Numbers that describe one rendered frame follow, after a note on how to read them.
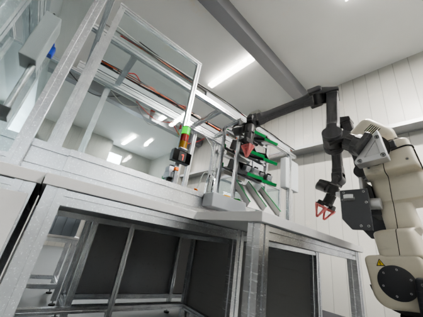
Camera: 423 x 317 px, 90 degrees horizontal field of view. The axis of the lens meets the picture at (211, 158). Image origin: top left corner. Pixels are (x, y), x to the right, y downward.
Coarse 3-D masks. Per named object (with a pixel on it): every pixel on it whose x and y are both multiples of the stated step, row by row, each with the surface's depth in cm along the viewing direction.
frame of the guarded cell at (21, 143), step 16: (96, 0) 78; (112, 0) 122; (96, 16) 77; (80, 32) 72; (80, 48) 71; (64, 64) 67; (48, 80) 63; (64, 80) 68; (48, 96) 62; (32, 112) 59; (32, 128) 58; (16, 144) 55; (0, 160) 53; (16, 160) 55
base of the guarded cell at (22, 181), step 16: (0, 176) 51; (16, 176) 52; (32, 176) 54; (0, 192) 50; (16, 192) 52; (32, 192) 57; (0, 208) 49; (16, 208) 51; (0, 224) 49; (16, 224) 51; (0, 240) 48; (16, 240) 144; (0, 256) 48; (0, 272) 137
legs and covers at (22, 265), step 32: (64, 192) 57; (32, 224) 51; (128, 224) 193; (160, 224) 72; (192, 224) 80; (32, 256) 50; (192, 256) 228; (224, 256) 196; (288, 256) 150; (0, 288) 46; (192, 288) 214; (224, 288) 88; (288, 288) 142; (320, 288) 127
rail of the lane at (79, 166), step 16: (80, 160) 67; (96, 160) 70; (64, 176) 63; (80, 176) 67; (96, 176) 69; (112, 176) 72; (128, 176) 75; (144, 176) 79; (128, 192) 74; (144, 192) 78; (160, 192) 82; (176, 192) 86; (192, 192) 91; (192, 208) 90; (208, 208) 95
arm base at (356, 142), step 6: (366, 132) 77; (348, 138) 84; (354, 138) 81; (360, 138) 78; (366, 138) 78; (342, 144) 85; (348, 144) 84; (354, 144) 81; (360, 144) 77; (348, 150) 84; (354, 150) 78; (360, 150) 79
